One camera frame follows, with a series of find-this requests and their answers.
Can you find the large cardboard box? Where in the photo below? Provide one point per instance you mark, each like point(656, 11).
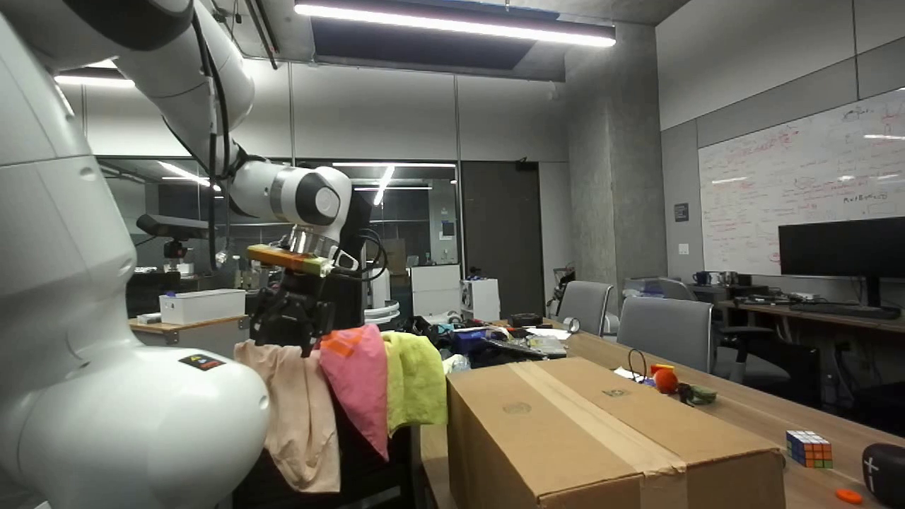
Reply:
point(567, 442)

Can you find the long ceiling light strip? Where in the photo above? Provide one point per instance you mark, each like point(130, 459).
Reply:
point(93, 83)
point(452, 25)

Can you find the black camera on stand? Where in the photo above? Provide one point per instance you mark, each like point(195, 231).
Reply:
point(172, 228)

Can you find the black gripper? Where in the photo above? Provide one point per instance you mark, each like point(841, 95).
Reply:
point(284, 308)

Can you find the small orange plastic piece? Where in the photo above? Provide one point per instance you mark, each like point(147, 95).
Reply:
point(849, 496)

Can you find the black computer monitor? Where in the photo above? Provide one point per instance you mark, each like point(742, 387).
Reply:
point(838, 247)

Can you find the pink cloth with orange print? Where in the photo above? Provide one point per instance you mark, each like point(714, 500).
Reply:
point(356, 387)

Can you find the orange-yellow wrist camera mount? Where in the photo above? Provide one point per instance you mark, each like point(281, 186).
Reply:
point(287, 258)

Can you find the white wall plate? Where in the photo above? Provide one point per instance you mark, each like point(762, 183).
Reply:
point(683, 250)

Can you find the small wooden side desk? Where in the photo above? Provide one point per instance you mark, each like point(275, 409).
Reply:
point(188, 329)

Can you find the yellow-green cloth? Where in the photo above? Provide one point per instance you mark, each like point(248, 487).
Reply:
point(415, 383)

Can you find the small dark green object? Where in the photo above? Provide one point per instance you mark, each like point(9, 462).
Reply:
point(695, 397)

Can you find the white cabinet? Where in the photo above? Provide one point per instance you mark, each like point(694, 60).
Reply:
point(435, 292)
point(483, 302)

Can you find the white storage box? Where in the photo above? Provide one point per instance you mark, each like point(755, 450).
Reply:
point(202, 308)

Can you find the dark door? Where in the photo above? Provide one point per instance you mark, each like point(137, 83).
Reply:
point(502, 243)

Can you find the black upright panel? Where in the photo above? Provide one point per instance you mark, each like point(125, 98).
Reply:
point(353, 302)

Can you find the small orange ball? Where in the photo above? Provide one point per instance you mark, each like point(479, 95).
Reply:
point(664, 381)

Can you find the white papers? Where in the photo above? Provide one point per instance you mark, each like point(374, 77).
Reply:
point(547, 334)

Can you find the long wooden desk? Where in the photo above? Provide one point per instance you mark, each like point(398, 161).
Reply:
point(830, 322)

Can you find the Rubik's cube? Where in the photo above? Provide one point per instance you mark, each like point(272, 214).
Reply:
point(808, 448)

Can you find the dark wall plate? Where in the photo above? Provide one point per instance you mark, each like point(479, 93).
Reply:
point(678, 214)

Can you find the black cloth heap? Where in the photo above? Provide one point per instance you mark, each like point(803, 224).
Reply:
point(469, 347)

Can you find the beige cloth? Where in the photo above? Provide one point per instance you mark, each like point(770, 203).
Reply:
point(298, 425)

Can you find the small black speaker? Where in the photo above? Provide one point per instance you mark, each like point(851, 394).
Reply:
point(885, 476)

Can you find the wall whiteboard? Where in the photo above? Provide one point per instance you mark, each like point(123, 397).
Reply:
point(801, 189)

